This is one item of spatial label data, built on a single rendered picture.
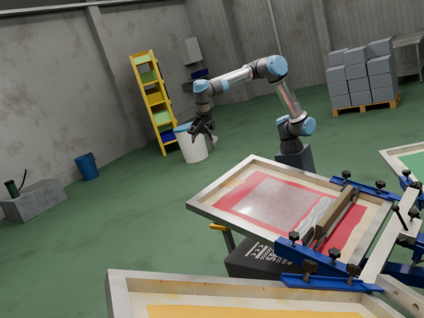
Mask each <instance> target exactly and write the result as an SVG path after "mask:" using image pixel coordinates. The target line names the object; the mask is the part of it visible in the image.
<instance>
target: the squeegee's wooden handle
mask: <svg viewBox="0 0 424 318"><path fill-rule="evenodd" d="M353 190H354V186H352V185H347V186H346V188H345V189H344V190H343V192H342V193H341V194H340V195H339V196H338V198H337V199H336V200H335V202H333V204H332V205H331V207H330V208H329V209H328V210H327V211H326V213H325V214H324V216H323V217H322V218H321V219H320V220H319V222H318V223H317V224H316V226H315V234H314V238H315V239H316V240H319V239H320V238H321V236H322V235H323V233H325V232H327V231H328V230H329V229H330V227H331V226H332V224H333V223H334V222H335V221H336V219H337V217H338V216H339V215H340V214H341V212H342V211H343V210H344V208H345V207H346V205H347V204H348V203H349V201H351V196H352V195H353Z"/></svg>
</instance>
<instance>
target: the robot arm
mask: <svg viewBox="0 0 424 318"><path fill-rule="evenodd" d="M287 67H288V64H287V61H286V60H285V58H284V57H282V56H279V55H276V56H269V57H264V58H260V59H257V60H255V61H253V62H250V63H248V64H246V65H244V66H243V67H242V68H240V69H238V70H235V71H232V72H230V73H227V74H224V75H222V76H219V77H217V78H213V79H211V80H209V81H207V80H205V79H199V80H196V81H195V82H194V83H193V92H194V103H195V111H196V115H198V116H197V117H196V118H195V120H194V121H193V123H192V124H191V125H190V127H189V128H188V130H187V133H188V134H191V139H192V144H193V143H194V142H195V139H196V136H197V135H198V134H199V133H201V134H203V135H204V134H205V133H206V139H207V140H208V141H209V144H210V145H211V148H212V149H214V150H215V143H216V141H217V140H218V138H217V136H213V135H212V133H211V130H212V131H213V130H215V120H213V119H212V112H211V108H210V106H209V98H211V97H215V96H217V95H221V94H224V93H227V92H228V91H229V87H231V86H233V85H237V84H239V83H241V82H244V81H251V80H257V79H264V78H266V79H267V81H268V83H269V84H271V85H273V86H274V88H275V90H276V92H277V94H278V96H279V98H280V100H281V102H282V104H283V105H284V107H285V109H286V111H287V113H288V115H285V116H283V117H280V118H279V119H277V120H276V126H277V128H278V133H279V136H280V141H281V143H280V152H281V154H285V155H287V154H292V153H296V152H299V151H301V150H302V149H303V143H302V142H301V140H300V138H299V136H303V137H306V136H311V135H312V134H313V133H314V131H315V128H316V122H315V119H314V118H313V117H309V116H308V114H307V112H306V111H303V110H302V108H301V106H300V104H299V102H298V100H297V98H296V96H295V94H294V92H293V90H292V88H291V86H290V84H289V82H288V80H287V78H286V77H287V74H288V73H287V71H288V68H287ZM213 123H214V128H213Z"/></svg>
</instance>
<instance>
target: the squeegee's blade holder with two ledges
mask: <svg viewBox="0 0 424 318"><path fill-rule="evenodd" d="M352 203H353V202H352V201H349V203H348V204H347V205H346V207H345V208H344V210H343V211H342V212H341V214H340V215H339V216H338V217H337V219H336V221H335V222H334V223H333V224H332V226H331V227H330V229H329V230H328V231H327V233H328V234H327V235H326V237H325V239H327V238H328V236H329V235H330V234H331V232H332V231H333V230H334V228H335V227H336V225H337V224H338V223H339V221H340V220H341V219H342V217H343V216H344V215H345V213H346V212H347V210H348V209H349V207H350V206H351V205H352Z"/></svg>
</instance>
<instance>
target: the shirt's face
mask: <svg viewBox="0 0 424 318"><path fill-rule="evenodd" d="M256 243H257V241H255V240H252V239H251V238H249V237H247V238H246V239H245V240H244V241H243V242H242V243H241V244H240V245H239V246H238V247H237V248H236V249H235V250H234V251H233V252H232V253H231V254H230V255H229V256H228V257H227V258H226V259H225V261H227V262H232V263H235V264H241V265H244V266H249V267H253V268H257V269H263V270H266V271H272V272H275V273H280V274H281V273H291V274H306V272H305V269H304V268H303V267H301V266H299V265H297V264H295V263H293V264H292V265H288V264H283V263H279V262H273V261H267V260H264V259H258V258H254V257H249V256H245V254H246V253H247V252H248V251H249V250H250V249H251V248H252V247H253V246H254V245H255V244H256Z"/></svg>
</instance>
